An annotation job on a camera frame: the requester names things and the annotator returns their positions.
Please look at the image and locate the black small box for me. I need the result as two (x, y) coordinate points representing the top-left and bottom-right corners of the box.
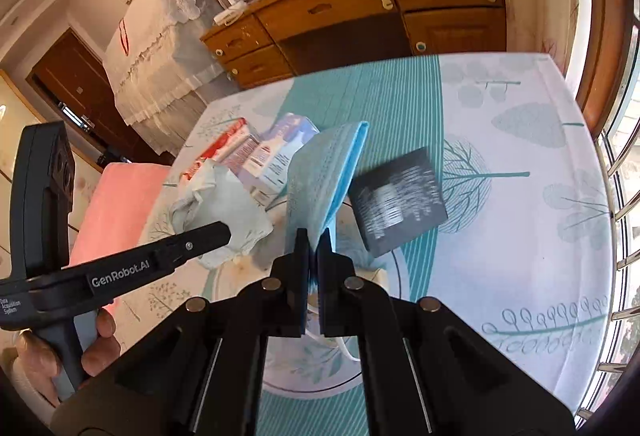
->
(348, 148), (448, 257)

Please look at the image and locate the light blue face mask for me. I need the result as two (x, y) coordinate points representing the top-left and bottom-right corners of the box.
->
(285, 121), (369, 251)

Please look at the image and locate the purple white carton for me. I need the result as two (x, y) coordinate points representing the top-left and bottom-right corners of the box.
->
(239, 112), (319, 207)

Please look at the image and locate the pink strawberry box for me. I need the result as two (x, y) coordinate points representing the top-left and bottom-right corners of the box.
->
(179, 118), (260, 181)

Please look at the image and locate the dark wooden door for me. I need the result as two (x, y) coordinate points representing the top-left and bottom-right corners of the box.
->
(27, 29), (166, 165)

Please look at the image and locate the white lace-covered cabinet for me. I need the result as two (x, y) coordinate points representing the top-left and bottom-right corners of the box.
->
(103, 0), (239, 156)

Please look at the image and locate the tree-print tablecloth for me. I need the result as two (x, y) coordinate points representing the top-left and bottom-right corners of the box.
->
(138, 53), (614, 410)

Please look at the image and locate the white power strip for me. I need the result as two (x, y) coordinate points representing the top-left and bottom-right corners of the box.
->
(214, 1), (248, 26)

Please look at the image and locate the wooden desk with drawers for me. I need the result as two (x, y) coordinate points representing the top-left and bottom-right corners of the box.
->
(201, 0), (506, 90)

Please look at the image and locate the window metal grille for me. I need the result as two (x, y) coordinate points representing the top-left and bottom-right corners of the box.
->
(576, 0), (639, 426)

